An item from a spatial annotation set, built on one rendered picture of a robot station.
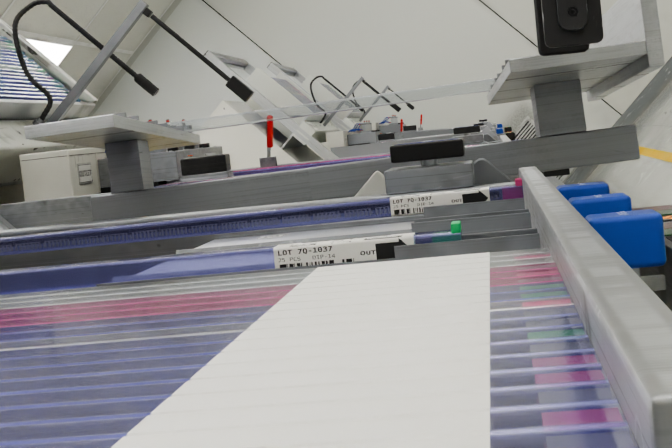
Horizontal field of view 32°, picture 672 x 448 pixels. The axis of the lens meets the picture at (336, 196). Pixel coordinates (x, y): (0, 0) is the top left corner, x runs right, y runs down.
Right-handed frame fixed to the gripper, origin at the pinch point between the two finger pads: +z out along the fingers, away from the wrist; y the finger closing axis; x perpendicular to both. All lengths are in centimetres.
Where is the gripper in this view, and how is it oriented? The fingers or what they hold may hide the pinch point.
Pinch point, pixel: (567, 33)
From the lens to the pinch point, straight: 72.8
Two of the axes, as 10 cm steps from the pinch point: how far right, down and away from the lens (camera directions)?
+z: 1.0, 9.9, 0.5
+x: -9.9, 0.9, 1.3
